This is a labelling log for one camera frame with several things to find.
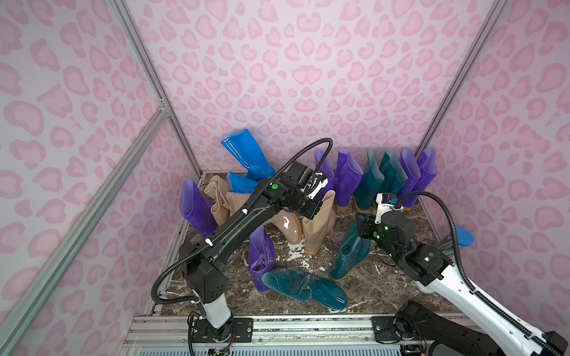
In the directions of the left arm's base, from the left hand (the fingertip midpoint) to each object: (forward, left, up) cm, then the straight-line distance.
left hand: (320, 208), depth 74 cm
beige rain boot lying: (+2, +11, -16) cm, 19 cm away
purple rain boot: (+22, -5, -4) cm, 23 cm away
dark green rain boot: (-8, -14, -18) cm, 24 cm away
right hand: (-3, -12, -1) cm, 13 cm away
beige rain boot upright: (-4, +1, -6) cm, 8 cm away
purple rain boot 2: (+17, -13, -2) cm, 21 cm away
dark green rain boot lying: (-25, +6, 0) cm, 25 cm away
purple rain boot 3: (+13, -34, +1) cm, 37 cm away
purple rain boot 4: (+1, +42, -1) cm, 42 cm away
